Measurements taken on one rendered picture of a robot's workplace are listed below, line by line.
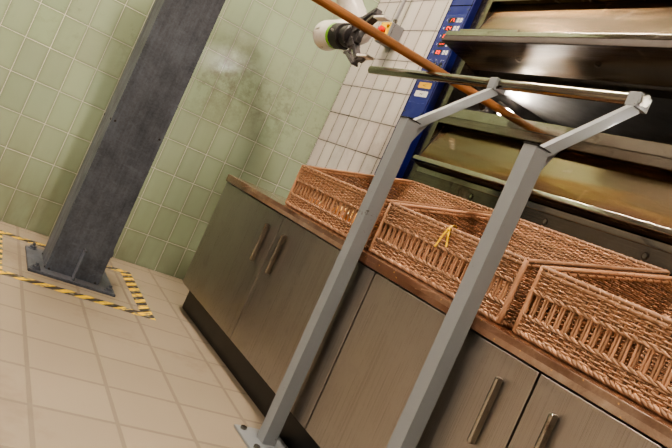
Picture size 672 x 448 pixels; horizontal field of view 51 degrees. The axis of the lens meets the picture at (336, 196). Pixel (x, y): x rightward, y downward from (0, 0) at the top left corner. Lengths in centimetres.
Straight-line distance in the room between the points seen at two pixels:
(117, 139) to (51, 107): 59
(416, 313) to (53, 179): 200
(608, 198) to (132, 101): 165
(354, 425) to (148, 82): 150
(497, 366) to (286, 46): 232
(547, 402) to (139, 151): 181
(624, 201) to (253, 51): 194
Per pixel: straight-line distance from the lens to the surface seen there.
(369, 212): 185
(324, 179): 230
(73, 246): 273
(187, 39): 269
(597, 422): 129
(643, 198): 206
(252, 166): 344
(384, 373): 169
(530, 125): 243
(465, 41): 265
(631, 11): 244
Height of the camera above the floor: 70
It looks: level
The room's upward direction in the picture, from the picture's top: 24 degrees clockwise
